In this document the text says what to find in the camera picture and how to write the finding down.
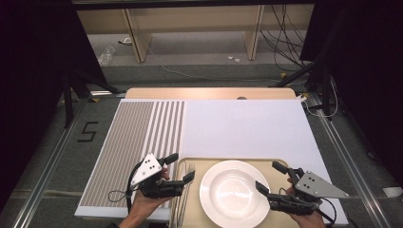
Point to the table knife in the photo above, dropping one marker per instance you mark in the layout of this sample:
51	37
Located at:
178	212

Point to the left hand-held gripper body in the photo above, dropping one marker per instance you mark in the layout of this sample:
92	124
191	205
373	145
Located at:
149	171

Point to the yellow tape piece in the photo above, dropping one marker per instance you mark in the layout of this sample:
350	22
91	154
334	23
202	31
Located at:
283	75

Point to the white paper label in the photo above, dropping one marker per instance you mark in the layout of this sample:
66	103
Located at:
392	191

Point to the grey striped placemat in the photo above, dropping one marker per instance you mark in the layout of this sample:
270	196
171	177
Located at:
126	133

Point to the light wooden desk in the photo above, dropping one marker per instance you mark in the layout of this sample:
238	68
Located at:
196	19

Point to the white deep plate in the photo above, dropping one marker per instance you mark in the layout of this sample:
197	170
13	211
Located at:
228	196

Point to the small black and white device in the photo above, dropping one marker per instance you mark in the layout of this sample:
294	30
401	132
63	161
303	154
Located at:
125	41

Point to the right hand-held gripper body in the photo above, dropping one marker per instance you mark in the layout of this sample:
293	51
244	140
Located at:
305	193

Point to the person's left hand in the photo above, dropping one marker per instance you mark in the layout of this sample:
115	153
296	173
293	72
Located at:
142	209

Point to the black curtain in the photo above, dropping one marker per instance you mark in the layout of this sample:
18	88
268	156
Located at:
364	63
31	63

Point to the black tripod stand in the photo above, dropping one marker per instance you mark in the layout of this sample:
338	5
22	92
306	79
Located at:
326	91
67	101

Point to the person's right hand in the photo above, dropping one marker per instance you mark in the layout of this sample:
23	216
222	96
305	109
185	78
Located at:
309	221

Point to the silver fork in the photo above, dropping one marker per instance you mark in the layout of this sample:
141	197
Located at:
187	193

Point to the beige plastic tray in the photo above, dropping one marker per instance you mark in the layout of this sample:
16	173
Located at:
202	164

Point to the aluminium floor rail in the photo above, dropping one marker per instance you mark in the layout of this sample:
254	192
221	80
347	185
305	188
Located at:
348	158
47	177

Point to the clear plastic bag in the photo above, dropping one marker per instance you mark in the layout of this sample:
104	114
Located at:
106	56

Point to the short aluminium bar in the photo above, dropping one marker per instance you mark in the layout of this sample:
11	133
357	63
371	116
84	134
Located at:
103	93

